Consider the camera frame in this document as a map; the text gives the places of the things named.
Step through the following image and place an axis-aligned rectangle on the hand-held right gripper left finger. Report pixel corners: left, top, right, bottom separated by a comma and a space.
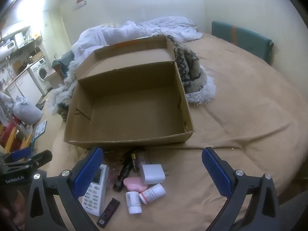
24, 147, 105, 231

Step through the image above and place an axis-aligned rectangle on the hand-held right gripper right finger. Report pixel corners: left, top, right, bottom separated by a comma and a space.
202, 146, 281, 231

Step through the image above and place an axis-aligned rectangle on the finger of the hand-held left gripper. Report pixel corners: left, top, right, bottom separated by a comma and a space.
5, 147, 33, 163
26, 150, 53, 171

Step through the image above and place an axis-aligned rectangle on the white remote control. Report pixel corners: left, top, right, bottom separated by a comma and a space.
82, 164, 110, 216

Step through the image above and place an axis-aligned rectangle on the black lighter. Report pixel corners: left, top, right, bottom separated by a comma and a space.
97, 198, 121, 228

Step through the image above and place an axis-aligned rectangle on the white pill bottle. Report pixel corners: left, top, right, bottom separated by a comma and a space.
125, 191, 142, 214

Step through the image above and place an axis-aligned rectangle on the white rounded bottle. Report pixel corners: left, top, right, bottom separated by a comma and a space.
140, 164, 169, 185

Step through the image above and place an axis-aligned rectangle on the red label pill bottle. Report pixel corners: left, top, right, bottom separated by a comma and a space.
139, 183, 166, 204

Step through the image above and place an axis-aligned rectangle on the cardboard box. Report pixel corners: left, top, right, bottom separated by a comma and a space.
64, 36, 195, 150

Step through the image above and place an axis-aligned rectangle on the person's left hand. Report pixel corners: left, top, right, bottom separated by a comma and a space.
0, 189, 26, 231

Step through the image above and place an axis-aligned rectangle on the red and yellow rack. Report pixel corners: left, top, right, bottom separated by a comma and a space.
0, 115, 34, 154

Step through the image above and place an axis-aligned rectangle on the white bathroom scale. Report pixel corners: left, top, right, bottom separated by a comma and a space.
34, 120, 48, 139

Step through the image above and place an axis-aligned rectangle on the black cosmetic tube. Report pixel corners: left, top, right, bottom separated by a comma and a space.
113, 155, 133, 193

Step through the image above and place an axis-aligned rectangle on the stuffed white bag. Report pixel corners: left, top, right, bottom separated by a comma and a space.
13, 96, 44, 126

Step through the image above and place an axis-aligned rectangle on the pink soap bar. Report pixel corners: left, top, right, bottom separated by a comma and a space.
123, 177, 148, 192

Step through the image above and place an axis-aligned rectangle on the small dark patterned box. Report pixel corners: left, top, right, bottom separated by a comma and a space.
131, 150, 148, 172

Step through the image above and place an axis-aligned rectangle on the white cabinet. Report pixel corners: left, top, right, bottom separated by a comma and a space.
5, 72, 44, 106

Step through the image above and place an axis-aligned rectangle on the white washing machine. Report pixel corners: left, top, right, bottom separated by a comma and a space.
28, 58, 52, 93

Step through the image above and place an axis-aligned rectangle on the shaggy patterned blanket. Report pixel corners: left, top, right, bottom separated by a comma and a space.
46, 35, 216, 122

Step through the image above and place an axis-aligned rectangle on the dark teal cloth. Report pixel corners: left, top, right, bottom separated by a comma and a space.
52, 50, 74, 77

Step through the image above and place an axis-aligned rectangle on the white kitchen appliance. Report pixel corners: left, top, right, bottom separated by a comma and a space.
14, 32, 24, 49

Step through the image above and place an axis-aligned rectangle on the white duvet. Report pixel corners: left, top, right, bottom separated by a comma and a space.
71, 17, 204, 60

